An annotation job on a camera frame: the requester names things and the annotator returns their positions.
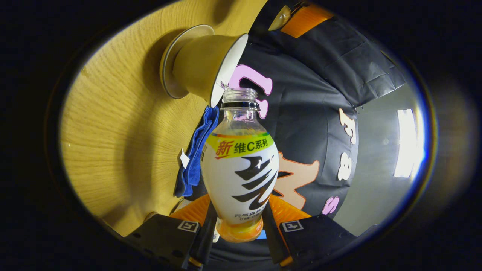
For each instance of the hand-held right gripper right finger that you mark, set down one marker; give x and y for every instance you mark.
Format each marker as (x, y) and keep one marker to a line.
(273, 241)

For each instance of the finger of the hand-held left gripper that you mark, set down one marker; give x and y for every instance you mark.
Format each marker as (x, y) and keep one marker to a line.
(305, 20)

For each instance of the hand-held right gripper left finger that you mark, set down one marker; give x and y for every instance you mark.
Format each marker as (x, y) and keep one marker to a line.
(207, 233)

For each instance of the beige teacup lid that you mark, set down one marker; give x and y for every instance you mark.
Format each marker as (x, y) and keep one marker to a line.
(280, 19)

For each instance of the labelled plastic water bottle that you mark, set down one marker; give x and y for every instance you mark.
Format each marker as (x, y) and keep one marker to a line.
(241, 177)

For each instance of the beige teacup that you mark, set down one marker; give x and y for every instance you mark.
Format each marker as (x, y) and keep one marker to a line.
(203, 64)

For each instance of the blue towel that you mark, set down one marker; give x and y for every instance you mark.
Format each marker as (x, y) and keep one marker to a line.
(196, 158)

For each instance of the black backdrop cloth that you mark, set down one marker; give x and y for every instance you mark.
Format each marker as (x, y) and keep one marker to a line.
(312, 105)

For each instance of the beige saucer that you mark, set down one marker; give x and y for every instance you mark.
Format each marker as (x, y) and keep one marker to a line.
(167, 71)

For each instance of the ceiling light panel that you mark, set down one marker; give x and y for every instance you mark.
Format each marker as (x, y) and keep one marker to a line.
(408, 143)

